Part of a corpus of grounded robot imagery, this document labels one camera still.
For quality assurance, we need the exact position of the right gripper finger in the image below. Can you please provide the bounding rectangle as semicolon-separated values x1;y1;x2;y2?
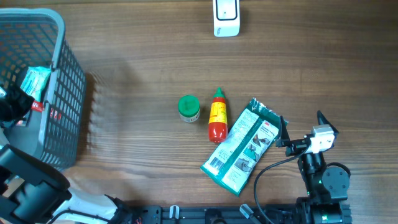
275;116;290;147
317;110;339;136

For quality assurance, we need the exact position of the red coffee stick sachet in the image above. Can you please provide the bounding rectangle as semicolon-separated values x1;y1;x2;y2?
30;101;62;121

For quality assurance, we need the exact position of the green white glove package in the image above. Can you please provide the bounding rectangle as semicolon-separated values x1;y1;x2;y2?
201;98;280;196

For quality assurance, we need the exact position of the red chili sauce bottle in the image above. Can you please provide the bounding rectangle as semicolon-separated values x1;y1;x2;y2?
208;87;228;143

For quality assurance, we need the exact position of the green lid jar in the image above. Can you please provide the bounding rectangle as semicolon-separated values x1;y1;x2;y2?
178;95;200;123

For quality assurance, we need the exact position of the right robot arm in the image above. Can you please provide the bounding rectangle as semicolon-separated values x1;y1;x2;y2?
276;111;352;224

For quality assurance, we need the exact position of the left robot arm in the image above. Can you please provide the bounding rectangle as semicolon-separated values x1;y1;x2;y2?
1;106;137;223

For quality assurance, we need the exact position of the white barcode scanner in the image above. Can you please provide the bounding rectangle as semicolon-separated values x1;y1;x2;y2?
213;0;241;37

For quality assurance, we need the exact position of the teal wet wipes pack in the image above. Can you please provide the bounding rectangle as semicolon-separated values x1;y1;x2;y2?
20;67;52;102

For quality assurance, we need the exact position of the grey plastic mesh basket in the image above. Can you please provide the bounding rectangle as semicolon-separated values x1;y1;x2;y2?
1;8;86;171

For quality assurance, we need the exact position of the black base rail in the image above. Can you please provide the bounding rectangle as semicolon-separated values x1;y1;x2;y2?
124;203;353;224

